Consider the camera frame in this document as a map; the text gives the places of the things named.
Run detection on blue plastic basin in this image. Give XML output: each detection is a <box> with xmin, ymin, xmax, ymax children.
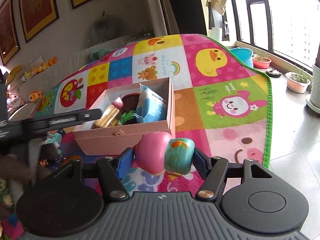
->
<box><xmin>230</xmin><ymin>47</ymin><xmax>253</xmax><ymax>68</ymax></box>

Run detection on framed red picture middle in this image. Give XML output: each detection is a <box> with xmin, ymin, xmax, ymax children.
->
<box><xmin>18</xmin><ymin>0</ymin><xmax>59</xmax><ymax>42</ymax></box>

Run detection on yellow packaged bread snack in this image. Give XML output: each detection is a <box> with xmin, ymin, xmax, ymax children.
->
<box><xmin>92</xmin><ymin>105</ymin><xmax>120</xmax><ymax>129</ymax></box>

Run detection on teal plastic toy piece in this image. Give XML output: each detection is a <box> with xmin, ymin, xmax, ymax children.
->
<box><xmin>46</xmin><ymin>132</ymin><xmax>62</xmax><ymax>155</ymax></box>

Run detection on framed red picture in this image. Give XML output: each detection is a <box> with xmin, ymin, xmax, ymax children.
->
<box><xmin>18</xmin><ymin>0</ymin><xmax>59</xmax><ymax>42</ymax></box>
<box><xmin>0</xmin><ymin>0</ymin><xmax>20</xmax><ymax>66</ymax></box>

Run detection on framed red picture left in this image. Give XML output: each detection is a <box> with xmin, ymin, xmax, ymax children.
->
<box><xmin>0</xmin><ymin>0</ymin><xmax>20</xmax><ymax>66</ymax></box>

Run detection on pink plant pot small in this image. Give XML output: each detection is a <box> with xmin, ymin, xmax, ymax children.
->
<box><xmin>252</xmin><ymin>56</ymin><xmax>272</xmax><ymax>69</ymax></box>

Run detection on pink cardboard box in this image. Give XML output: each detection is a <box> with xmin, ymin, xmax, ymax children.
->
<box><xmin>73</xmin><ymin>77</ymin><xmax>175</xmax><ymax>156</ymax></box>

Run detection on brown-haired crochet doll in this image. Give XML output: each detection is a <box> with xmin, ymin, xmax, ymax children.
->
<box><xmin>118</xmin><ymin>92</ymin><xmax>140</xmax><ymax>126</ymax></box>

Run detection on pink teal toy figure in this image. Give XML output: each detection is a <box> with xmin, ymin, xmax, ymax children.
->
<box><xmin>132</xmin><ymin>132</ymin><xmax>195</xmax><ymax>175</ymax></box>

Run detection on potted plant white pot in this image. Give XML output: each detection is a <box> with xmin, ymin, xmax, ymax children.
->
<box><xmin>305</xmin><ymin>37</ymin><xmax>320</xmax><ymax>118</ymax></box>

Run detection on white pink plant pot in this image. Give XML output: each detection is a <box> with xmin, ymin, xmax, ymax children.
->
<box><xmin>285</xmin><ymin>72</ymin><xmax>311</xmax><ymax>94</ymax></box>

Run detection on colourful cartoon play mat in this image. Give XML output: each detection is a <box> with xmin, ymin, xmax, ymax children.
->
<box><xmin>0</xmin><ymin>33</ymin><xmax>273</xmax><ymax>239</ymax></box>

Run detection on teal cloth on sofa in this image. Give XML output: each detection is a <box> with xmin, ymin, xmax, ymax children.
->
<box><xmin>89</xmin><ymin>48</ymin><xmax>112</xmax><ymax>61</ymax></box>

